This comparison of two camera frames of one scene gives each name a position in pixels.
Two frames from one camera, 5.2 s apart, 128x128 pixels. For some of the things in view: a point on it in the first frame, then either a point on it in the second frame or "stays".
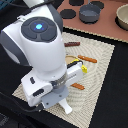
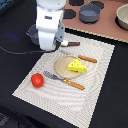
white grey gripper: [50, 92] → [49, 26]
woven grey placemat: [83, 95] stays
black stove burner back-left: [76, 2] stays
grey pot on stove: [89, 13] stays
